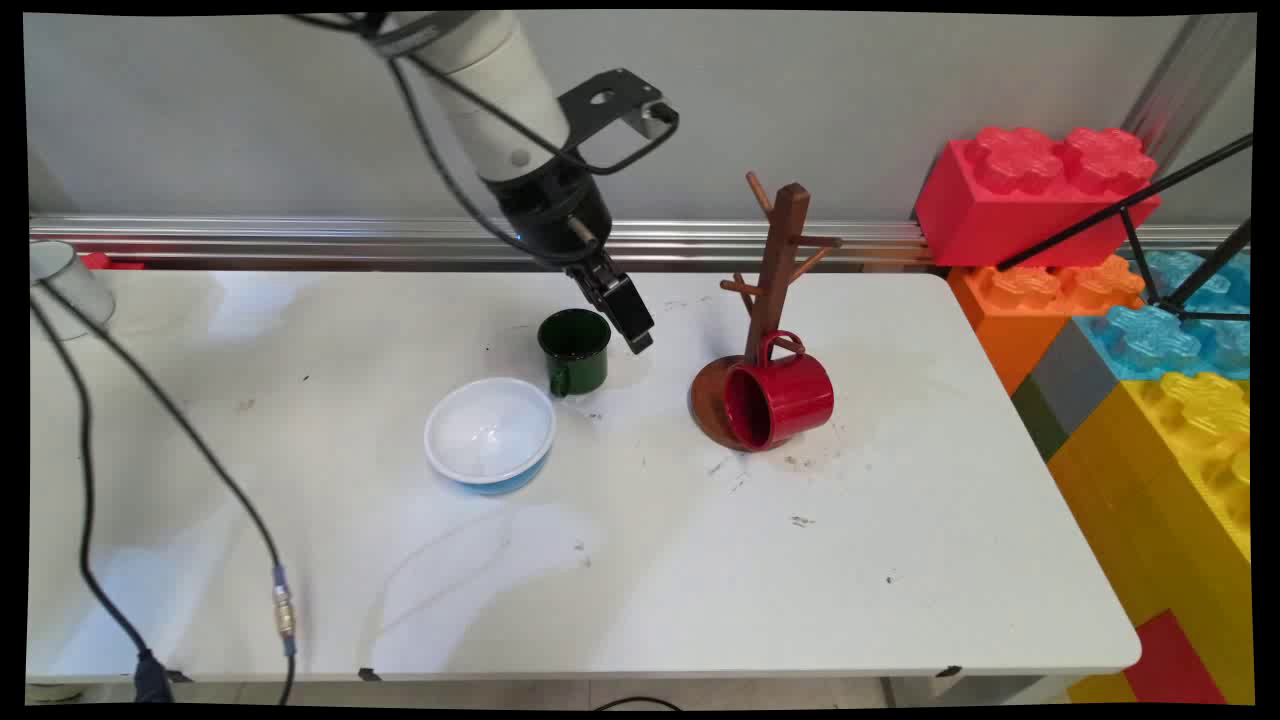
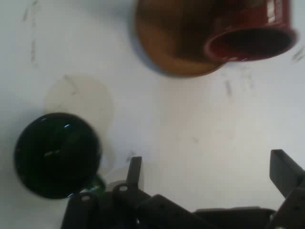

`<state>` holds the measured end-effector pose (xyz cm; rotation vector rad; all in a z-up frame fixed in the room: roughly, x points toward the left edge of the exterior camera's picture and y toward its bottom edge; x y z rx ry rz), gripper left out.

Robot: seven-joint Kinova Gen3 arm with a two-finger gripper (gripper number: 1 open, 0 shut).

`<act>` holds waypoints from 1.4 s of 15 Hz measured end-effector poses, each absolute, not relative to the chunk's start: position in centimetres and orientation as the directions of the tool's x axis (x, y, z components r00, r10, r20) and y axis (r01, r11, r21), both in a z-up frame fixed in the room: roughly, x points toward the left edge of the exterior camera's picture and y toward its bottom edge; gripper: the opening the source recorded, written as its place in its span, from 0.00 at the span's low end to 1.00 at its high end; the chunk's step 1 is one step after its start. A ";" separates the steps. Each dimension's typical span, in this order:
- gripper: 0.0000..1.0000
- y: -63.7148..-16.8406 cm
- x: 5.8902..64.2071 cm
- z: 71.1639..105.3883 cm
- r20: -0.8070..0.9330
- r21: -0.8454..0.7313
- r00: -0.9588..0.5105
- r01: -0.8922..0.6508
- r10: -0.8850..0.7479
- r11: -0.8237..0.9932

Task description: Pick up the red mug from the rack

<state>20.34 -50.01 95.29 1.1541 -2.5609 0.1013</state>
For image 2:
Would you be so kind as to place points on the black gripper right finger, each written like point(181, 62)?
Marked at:
point(288, 176)

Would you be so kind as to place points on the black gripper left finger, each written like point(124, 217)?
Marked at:
point(133, 176)

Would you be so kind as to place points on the red speckled enamel mug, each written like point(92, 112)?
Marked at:
point(250, 43)

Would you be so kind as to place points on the dark green round glass object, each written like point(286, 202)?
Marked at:
point(57, 155)

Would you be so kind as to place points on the brown wooden mug tree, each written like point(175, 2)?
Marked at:
point(166, 35)

